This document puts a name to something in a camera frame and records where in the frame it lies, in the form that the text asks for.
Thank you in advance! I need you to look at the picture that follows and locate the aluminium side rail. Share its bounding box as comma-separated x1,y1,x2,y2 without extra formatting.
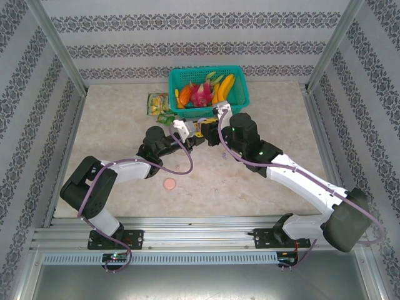
42,93,88,228
301,89,356,226

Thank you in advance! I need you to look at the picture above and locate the aluminium mounting rail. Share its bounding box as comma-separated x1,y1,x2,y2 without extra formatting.
29,215,367,253

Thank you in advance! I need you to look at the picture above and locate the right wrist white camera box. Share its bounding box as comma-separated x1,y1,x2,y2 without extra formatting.
211,100,234,119

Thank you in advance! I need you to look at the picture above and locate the teal plastic basket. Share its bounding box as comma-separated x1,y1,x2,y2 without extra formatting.
168,64,251,119

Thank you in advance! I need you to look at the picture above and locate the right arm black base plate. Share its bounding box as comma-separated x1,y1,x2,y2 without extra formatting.
253,227,312,250

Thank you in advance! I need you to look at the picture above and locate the right green circuit board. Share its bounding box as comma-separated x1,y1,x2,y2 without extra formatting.
279,251,299,267

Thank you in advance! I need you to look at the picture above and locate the pink dragon fruit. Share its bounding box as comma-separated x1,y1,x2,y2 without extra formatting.
189,71,224,108

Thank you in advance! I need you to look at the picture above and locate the grey slotted cable duct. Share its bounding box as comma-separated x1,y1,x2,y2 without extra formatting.
42,252,279,265

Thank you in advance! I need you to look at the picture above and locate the yellow banana bunch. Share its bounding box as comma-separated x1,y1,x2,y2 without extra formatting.
212,74,236,107

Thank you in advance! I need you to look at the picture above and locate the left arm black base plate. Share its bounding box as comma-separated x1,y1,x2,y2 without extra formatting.
87,229,144,251

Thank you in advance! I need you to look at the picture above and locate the green circuit board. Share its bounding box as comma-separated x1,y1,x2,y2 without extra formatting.
279,251,299,267
101,253,129,263

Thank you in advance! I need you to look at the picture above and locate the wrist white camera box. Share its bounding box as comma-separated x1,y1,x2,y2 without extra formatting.
211,100,234,119
172,119,197,142

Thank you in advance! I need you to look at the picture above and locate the aluminium frame post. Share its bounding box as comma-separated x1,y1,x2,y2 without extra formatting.
24,0,89,96
304,0,366,92

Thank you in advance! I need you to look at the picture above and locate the left green circuit board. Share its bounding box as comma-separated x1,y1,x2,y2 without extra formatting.
101,253,129,263

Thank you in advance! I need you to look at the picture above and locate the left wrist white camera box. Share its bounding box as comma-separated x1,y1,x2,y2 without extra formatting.
172,119,197,142

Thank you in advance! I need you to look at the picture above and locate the small green snack packet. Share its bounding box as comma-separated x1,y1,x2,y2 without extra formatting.
156,112,176,126

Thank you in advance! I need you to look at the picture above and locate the yellow green snack packet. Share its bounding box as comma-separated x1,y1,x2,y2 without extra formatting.
146,92,171,116

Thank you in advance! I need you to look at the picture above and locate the orange oval fruit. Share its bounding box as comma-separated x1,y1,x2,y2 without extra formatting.
178,86,192,106

